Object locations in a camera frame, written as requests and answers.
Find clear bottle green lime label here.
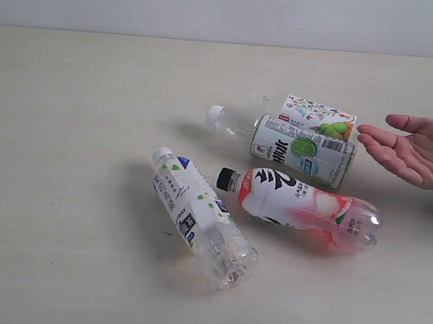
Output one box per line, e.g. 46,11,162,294
205,105,356,189

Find clear bottle floral pear label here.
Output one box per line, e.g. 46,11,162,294
251,94,358,142

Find clear bottle white tea label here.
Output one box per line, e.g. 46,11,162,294
152,148,259,291

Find pink peach bottle black cap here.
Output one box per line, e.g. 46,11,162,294
216,167,382,253

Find person's open bare hand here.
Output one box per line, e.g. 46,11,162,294
358,114,433,190

